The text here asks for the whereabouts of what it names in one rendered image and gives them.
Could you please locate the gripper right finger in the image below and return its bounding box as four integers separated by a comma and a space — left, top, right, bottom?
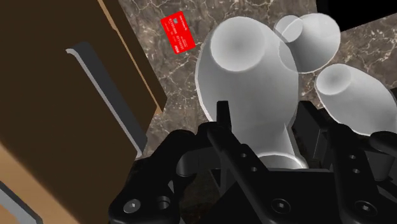
293, 101, 397, 224

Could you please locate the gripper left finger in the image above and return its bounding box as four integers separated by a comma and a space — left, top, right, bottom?
108, 101, 295, 224

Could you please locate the small white rounded vase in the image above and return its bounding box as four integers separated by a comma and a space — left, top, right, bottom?
314, 63, 397, 137

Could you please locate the large white bulbous vase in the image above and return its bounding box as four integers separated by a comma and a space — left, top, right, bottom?
194, 16, 310, 170

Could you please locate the red card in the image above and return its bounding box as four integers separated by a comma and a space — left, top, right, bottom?
160, 11, 197, 55

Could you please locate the brown cabinet with grey handles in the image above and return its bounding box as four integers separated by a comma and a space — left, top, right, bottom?
0, 0, 169, 224

